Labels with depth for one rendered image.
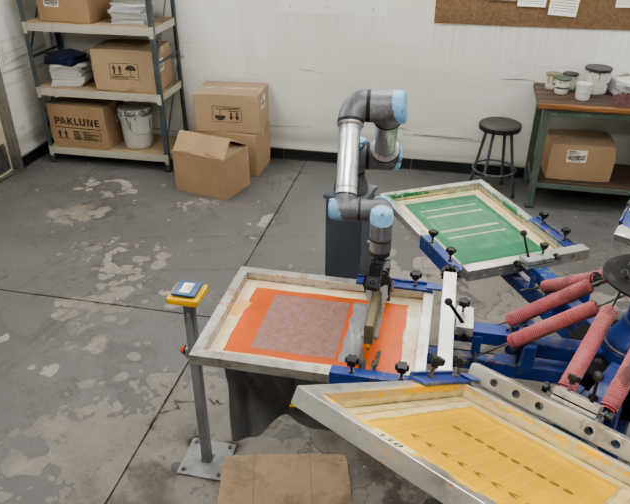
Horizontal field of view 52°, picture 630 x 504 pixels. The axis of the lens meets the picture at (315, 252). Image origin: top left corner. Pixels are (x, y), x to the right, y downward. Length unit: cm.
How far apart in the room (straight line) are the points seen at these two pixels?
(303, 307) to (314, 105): 379
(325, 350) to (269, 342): 20
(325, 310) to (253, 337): 31
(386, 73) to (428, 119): 55
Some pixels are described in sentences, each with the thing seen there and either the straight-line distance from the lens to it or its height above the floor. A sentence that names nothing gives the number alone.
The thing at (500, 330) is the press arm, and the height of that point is 104.
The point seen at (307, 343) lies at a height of 96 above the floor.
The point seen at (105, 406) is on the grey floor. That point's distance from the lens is 363.
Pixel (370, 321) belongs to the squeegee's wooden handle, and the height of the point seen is 114.
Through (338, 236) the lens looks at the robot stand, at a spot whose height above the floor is 101.
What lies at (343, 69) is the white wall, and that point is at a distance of 595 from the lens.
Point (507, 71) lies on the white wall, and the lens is 588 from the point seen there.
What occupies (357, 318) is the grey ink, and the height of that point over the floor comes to 96.
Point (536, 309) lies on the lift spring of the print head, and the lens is 234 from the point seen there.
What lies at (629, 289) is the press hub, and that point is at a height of 131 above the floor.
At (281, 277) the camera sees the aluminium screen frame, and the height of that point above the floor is 98.
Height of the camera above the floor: 239
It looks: 30 degrees down
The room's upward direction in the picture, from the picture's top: straight up
